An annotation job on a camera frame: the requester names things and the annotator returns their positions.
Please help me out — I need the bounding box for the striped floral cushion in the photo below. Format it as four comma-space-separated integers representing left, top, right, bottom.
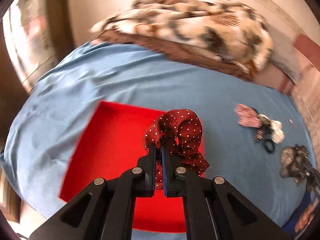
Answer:
291, 67, 320, 159

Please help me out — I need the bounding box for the black elastic hair tie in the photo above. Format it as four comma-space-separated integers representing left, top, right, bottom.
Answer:
262, 138, 276, 153

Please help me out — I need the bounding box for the person's right hand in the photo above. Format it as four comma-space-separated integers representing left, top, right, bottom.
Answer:
295, 203, 317, 233

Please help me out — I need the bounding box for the floral leaf blanket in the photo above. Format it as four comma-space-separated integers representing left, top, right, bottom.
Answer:
89, 0, 274, 74

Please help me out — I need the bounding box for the red tray box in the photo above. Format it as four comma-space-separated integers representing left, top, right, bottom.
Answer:
59, 100, 205, 234

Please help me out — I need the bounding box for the white patterned scrunchie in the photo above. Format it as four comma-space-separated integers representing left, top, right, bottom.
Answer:
270, 120, 285, 144

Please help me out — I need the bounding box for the brown fringed blanket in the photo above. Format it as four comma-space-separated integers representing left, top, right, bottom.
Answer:
97, 30, 253, 81

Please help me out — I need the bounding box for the grey black sheer scrunchie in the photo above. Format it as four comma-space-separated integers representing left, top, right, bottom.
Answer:
279, 144, 312, 184

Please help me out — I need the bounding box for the blue bed sheet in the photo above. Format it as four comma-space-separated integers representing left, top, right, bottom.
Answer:
1, 43, 312, 226

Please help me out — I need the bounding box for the red polka dot scrunchie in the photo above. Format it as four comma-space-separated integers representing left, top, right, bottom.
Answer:
144, 109, 209, 176

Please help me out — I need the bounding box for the red white checked scrunchie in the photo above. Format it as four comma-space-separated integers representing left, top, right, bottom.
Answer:
234, 104, 262, 128

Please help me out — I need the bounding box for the grey pillow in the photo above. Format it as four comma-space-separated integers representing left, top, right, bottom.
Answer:
268, 25, 300, 83

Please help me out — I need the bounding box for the pink headboard cushion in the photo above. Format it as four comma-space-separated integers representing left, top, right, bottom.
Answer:
293, 34, 320, 70

